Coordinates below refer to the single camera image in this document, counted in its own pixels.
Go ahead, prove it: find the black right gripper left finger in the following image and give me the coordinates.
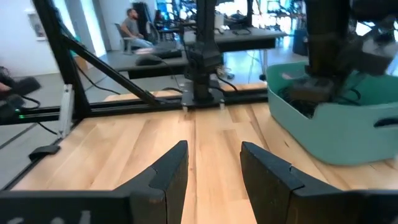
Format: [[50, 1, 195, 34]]
[[0, 139, 190, 224]]

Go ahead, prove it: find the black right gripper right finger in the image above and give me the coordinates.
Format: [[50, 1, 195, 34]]
[[239, 141, 398, 224]]

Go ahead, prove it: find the black USB-C cable bundle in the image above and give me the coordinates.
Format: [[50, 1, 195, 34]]
[[276, 85, 320, 119], [336, 88, 362, 107]]

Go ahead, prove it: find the teal plastic bin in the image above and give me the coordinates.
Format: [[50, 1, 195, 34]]
[[265, 60, 398, 167]]

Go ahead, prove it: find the grey desk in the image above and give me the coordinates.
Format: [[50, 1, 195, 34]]
[[101, 26, 289, 81]]

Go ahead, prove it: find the black computer mouse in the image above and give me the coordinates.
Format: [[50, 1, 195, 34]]
[[135, 54, 164, 67]]

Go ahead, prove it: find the black keyboard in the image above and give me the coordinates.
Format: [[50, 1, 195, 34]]
[[151, 47, 183, 60]]

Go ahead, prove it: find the person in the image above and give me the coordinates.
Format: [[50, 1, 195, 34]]
[[119, 7, 154, 50]]

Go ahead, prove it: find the black handheld controller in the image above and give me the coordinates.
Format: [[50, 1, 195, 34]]
[[0, 75, 42, 98]]

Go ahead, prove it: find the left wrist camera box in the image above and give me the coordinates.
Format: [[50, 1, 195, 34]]
[[356, 35, 398, 77]]

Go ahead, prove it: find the silver aluminium bracket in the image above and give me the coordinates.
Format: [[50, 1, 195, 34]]
[[57, 83, 76, 140]]

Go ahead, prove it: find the black rubber frame foot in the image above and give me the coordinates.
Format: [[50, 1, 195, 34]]
[[28, 144, 62, 162]]

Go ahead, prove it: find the black metal table frame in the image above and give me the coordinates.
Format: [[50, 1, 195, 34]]
[[0, 0, 269, 192]]

